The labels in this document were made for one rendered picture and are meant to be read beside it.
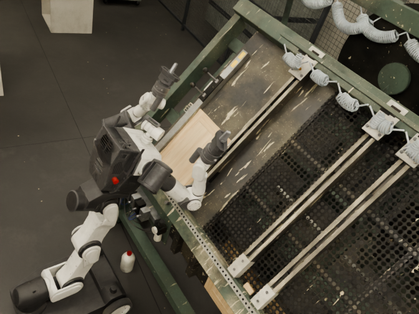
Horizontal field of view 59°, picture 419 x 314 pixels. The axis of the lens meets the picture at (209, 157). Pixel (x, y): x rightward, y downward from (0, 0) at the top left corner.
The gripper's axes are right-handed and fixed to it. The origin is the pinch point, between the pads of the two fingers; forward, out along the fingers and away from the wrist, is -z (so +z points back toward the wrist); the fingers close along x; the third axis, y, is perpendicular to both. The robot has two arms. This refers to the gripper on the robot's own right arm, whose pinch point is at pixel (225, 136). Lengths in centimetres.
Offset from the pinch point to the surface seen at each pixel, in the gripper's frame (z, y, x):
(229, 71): 20, 14, 78
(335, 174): -5, 60, -3
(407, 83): -39, 94, 50
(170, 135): 66, -5, 51
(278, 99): 2, 35, 45
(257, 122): 16.0, 29.8, 36.6
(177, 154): 68, 2, 39
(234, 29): 9, 12, 108
